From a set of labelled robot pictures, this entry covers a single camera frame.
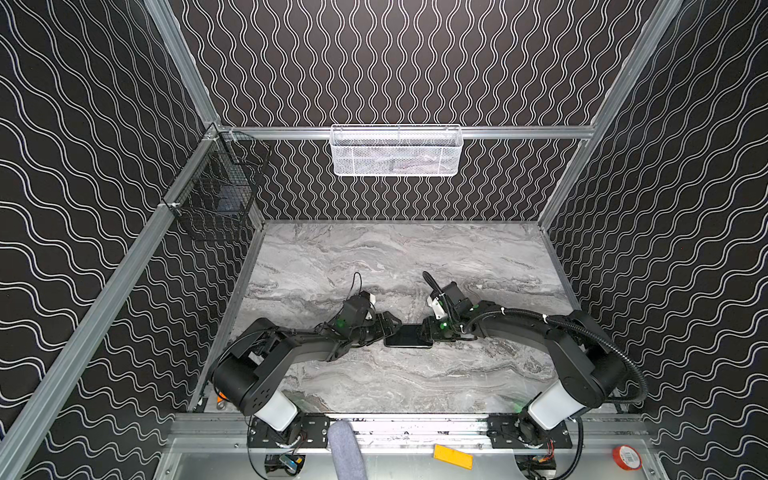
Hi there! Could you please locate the black phone screen up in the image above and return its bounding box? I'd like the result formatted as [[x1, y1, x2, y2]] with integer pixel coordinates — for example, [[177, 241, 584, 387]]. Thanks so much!
[[384, 324, 434, 349]]

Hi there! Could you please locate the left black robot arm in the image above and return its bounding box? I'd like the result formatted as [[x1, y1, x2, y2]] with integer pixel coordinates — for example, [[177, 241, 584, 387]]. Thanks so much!
[[209, 312, 402, 432]]

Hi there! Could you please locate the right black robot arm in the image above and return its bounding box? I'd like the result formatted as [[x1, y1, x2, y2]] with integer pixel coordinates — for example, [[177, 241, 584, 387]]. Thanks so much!
[[419, 301, 637, 444]]

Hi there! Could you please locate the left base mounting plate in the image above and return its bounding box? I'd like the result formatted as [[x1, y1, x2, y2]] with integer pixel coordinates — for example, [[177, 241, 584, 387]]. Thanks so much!
[[247, 413, 331, 449]]

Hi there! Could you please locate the base mounting plate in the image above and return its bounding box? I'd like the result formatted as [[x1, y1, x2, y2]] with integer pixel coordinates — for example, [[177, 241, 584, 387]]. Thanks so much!
[[247, 413, 331, 449], [486, 414, 573, 449]]

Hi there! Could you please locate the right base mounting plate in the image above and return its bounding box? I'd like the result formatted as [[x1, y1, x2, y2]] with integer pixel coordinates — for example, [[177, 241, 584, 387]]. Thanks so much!
[[486, 414, 573, 449]]

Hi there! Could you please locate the yellow card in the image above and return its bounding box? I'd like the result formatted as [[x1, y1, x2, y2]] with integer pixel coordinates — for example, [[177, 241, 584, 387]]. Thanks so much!
[[433, 445, 474, 470]]

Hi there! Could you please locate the grey cloth roll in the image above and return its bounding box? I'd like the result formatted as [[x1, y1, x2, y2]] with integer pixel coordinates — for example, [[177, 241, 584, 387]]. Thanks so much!
[[328, 420, 368, 480]]

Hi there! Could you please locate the white mesh basket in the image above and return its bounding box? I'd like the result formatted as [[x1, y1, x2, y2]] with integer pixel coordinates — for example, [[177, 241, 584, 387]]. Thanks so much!
[[329, 124, 464, 177]]

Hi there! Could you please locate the red tape roll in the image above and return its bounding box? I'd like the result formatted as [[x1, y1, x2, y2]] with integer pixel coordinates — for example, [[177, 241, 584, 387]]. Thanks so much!
[[612, 445, 643, 471]]

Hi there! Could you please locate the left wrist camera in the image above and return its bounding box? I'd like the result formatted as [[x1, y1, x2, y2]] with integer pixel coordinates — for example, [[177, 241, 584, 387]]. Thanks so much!
[[341, 291, 376, 328]]

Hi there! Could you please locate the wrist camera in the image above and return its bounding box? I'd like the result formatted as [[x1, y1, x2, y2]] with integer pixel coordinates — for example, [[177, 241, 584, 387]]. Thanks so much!
[[422, 271, 473, 321], [341, 291, 376, 328]]

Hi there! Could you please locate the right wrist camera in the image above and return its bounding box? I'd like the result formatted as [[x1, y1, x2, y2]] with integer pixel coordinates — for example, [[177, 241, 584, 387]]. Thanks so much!
[[422, 271, 473, 321]]

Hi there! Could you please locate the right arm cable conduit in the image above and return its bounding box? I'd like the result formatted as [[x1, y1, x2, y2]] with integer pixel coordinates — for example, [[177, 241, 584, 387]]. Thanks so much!
[[479, 307, 649, 409]]

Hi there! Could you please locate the black wire basket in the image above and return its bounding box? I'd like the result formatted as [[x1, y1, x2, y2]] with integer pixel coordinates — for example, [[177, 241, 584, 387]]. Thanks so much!
[[171, 127, 274, 243]]

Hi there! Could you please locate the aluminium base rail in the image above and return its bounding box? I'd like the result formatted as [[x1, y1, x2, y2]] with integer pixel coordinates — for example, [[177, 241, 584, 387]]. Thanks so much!
[[173, 412, 649, 452]]

